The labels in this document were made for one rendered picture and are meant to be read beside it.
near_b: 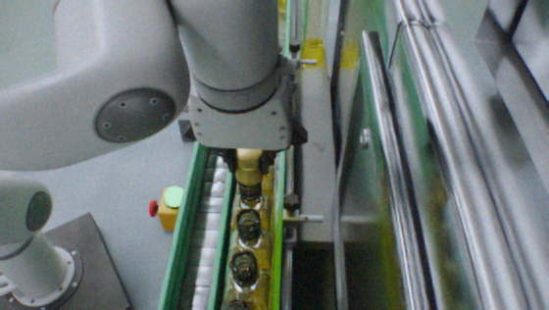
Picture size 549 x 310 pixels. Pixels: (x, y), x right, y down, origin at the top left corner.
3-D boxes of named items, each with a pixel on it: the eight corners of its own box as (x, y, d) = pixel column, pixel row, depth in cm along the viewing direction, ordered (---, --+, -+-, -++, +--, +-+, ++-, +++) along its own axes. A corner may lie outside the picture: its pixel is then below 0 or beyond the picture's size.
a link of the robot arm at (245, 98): (298, 22, 36) (297, 44, 38) (195, 19, 36) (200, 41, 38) (294, 93, 32) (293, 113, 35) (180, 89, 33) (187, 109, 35)
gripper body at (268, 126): (296, 37, 37) (294, 107, 47) (184, 33, 38) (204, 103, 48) (293, 107, 34) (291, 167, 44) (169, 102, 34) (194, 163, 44)
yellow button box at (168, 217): (194, 232, 93) (188, 214, 88) (161, 232, 93) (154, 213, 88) (199, 207, 98) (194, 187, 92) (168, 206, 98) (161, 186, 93)
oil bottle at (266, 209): (272, 288, 71) (271, 219, 55) (238, 286, 71) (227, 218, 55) (273, 259, 75) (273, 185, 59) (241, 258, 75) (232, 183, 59)
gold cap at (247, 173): (263, 186, 52) (262, 163, 48) (234, 185, 52) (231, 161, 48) (265, 164, 54) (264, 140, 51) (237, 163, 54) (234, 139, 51)
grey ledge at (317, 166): (334, 266, 84) (341, 236, 76) (291, 265, 84) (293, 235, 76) (320, 20, 148) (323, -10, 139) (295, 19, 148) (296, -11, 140)
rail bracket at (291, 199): (319, 252, 76) (325, 210, 66) (281, 250, 76) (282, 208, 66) (319, 232, 79) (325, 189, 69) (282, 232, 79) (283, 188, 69)
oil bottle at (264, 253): (272, 322, 67) (271, 259, 51) (237, 320, 67) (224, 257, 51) (274, 289, 71) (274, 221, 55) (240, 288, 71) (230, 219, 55)
